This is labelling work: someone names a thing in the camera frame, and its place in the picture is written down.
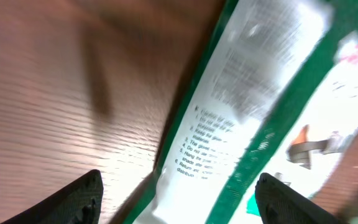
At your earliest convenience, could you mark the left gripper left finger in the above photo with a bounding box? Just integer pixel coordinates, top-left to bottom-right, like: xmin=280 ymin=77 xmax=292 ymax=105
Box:
xmin=1 ymin=169 xmax=104 ymax=224

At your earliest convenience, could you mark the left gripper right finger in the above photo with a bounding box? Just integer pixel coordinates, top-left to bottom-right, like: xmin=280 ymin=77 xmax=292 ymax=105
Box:
xmin=255 ymin=173 xmax=341 ymax=224

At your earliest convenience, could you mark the green white pouch packet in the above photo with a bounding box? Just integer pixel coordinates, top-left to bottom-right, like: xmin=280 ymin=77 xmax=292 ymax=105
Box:
xmin=123 ymin=0 xmax=358 ymax=224

